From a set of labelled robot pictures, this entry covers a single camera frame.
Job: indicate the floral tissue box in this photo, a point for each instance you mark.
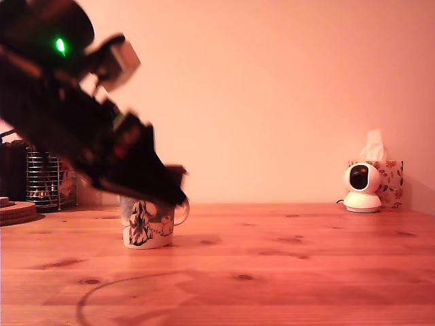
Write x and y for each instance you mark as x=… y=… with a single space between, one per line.
x=394 y=183

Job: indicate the small white round camera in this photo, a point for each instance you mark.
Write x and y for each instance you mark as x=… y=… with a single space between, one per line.
x=362 y=200

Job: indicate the white tissue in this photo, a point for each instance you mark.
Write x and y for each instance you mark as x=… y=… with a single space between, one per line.
x=374 y=146

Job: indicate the white mug with printed picture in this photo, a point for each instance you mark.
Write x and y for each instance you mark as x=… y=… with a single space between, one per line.
x=149 y=231

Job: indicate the small cork coaster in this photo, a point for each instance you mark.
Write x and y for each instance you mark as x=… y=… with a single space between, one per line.
x=7 y=201

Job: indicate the large round cork trivet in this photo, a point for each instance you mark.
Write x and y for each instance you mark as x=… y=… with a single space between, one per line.
x=23 y=208
x=20 y=220

